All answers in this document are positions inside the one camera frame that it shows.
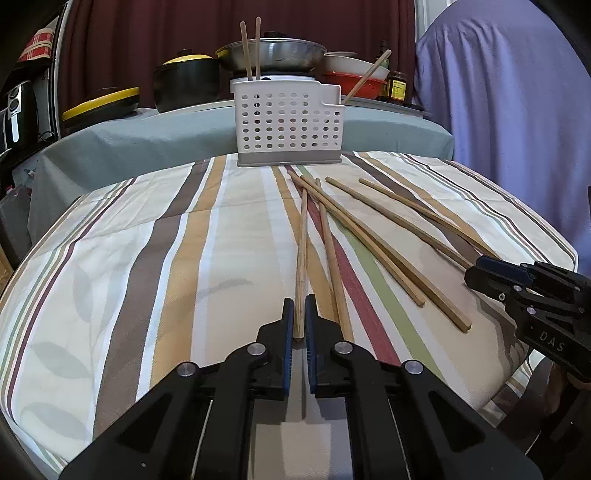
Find wooden chopstick gripper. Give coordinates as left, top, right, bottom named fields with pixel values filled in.
left=239, top=20, right=253, bottom=81
left=342, top=49, right=392, bottom=105

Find wooden chopstick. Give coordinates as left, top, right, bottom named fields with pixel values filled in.
left=318, top=203, right=355, bottom=342
left=325, top=177, right=472, bottom=269
left=358, top=178, right=500, bottom=260
left=254, top=16, right=262, bottom=81
left=288, top=172, right=472, bottom=333
left=294, top=189, right=308, bottom=340
left=287, top=170, right=426, bottom=308

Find striped tablecloth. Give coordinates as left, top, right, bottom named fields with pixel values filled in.
left=1, top=151, right=578, bottom=479

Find purple fabric cover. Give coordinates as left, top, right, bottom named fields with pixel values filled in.
left=415, top=1, right=590, bottom=274

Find sauce jar yellow label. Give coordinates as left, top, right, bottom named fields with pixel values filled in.
left=387, top=71, right=408, bottom=103

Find red colander bowl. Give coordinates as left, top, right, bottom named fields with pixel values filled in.
left=322, top=71, right=387, bottom=100

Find grey tray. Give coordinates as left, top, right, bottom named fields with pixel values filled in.
left=348, top=97, right=432, bottom=119

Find grey-green table cover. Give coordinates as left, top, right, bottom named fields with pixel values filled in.
left=27, top=101, right=455, bottom=242

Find dark green oil bottle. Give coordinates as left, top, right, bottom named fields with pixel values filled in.
left=379, top=40, right=389, bottom=56

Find white perforated utensil holder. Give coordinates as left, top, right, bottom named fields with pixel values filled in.
left=233, top=77, right=346, bottom=167

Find white bowl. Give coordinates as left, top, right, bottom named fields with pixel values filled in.
left=324, top=51, right=373, bottom=76

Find yellow electric griddle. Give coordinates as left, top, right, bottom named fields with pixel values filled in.
left=62, top=87, right=140, bottom=129

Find black pot yellow lid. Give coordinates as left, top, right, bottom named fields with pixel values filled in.
left=153, top=49, right=228, bottom=113

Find black air fryer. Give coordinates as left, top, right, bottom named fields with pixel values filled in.
left=1, top=81, right=39, bottom=158

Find steel wok with lid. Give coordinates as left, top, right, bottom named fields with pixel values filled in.
left=215, top=37, right=327, bottom=77

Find dark red curtain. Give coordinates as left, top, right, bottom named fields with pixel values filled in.
left=58, top=0, right=416, bottom=111

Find red striped round boxes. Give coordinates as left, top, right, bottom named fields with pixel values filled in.
left=18, top=28, right=55, bottom=62

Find black shelf unit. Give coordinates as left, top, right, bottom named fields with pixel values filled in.
left=0, top=13, right=63, bottom=195

